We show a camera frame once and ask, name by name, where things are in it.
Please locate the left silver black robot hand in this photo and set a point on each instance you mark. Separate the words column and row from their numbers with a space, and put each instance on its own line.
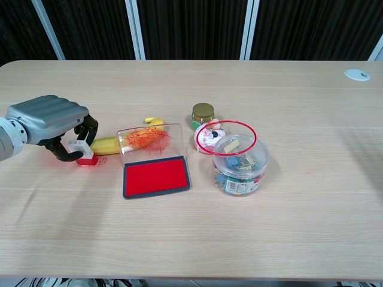
column 48, row 116

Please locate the white and red stamp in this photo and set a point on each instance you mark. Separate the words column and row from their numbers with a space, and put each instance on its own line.
column 79, row 147

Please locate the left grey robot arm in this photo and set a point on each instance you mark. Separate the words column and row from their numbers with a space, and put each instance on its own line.
column 9, row 140

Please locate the yellow banana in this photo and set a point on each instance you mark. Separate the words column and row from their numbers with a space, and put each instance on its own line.
column 104, row 145

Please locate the red ink pad clear lid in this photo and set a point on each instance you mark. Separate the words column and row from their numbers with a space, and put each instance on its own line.
column 155, row 177

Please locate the small jar gold lid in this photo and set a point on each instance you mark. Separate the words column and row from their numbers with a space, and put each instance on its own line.
column 203, row 111

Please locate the pink round toy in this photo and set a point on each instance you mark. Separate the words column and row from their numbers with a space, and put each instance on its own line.
column 206, row 139

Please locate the black white patterned fabric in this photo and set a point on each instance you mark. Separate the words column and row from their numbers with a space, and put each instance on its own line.
column 45, row 282

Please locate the blue binder clip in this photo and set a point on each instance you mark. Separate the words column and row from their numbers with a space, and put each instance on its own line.
column 221, row 180
column 232, row 162

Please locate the yellow binder clip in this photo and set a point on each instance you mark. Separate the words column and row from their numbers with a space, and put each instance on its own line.
column 232, row 147

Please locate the clear tub lid red rim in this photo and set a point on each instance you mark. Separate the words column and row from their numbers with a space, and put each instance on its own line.
column 239, row 129

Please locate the clear plastic binder clip tub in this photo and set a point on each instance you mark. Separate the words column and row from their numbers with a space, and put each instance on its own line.
column 239, row 179

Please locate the white partition post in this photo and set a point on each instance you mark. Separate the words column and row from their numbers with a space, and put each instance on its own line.
column 377, row 53
column 48, row 30
column 249, row 30
column 135, row 30

